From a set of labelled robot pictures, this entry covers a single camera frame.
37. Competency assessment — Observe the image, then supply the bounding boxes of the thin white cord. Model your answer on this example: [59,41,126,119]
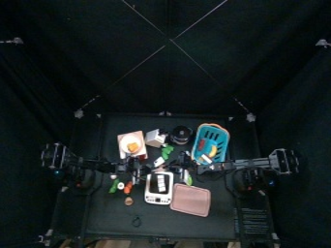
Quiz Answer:
[121,0,250,114]
[78,0,228,112]

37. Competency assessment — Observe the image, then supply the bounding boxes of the teal basket orange rim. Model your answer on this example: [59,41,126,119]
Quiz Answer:
[189,122,230,167]

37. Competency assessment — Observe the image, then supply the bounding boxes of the green toy pepper pieces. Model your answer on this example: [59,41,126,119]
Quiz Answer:
[159,143,176,161]

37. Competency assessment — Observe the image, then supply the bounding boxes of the pink plastic tray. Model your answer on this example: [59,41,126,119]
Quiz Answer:
[169,182,212,218]

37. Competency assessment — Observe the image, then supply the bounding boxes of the light green toy vegetable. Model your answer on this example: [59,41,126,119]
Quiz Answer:
[181,169,193,188]

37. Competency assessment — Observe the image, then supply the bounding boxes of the red wooden toy coffee grinder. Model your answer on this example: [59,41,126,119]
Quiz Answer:
[115,130,147,160]

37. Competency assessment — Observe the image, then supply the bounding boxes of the white toy kitchen scale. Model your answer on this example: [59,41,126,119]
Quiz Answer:
[143,170,176,206]

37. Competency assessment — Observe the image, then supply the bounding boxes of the orange toy carrot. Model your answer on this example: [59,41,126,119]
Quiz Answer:
[122,180,134,196]

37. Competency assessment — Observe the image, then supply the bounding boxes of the white toy block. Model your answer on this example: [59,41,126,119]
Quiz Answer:
[198,154,214,165]

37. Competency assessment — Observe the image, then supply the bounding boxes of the yellow toy banana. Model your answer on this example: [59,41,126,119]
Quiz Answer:
[206,144,218,159]

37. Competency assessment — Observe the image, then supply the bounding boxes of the dark toy pot with lid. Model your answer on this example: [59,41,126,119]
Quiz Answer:
[169,125,193,145]

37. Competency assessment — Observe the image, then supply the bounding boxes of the green toy vegetable stalk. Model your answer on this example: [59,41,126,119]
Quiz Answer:
[106,178,121,195]

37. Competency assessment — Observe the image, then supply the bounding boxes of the white toy cleaver black handle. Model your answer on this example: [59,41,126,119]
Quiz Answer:
[151,156,173,169]

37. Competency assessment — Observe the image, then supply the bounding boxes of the white speckled toy box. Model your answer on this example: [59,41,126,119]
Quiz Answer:
[143,128,168,148]

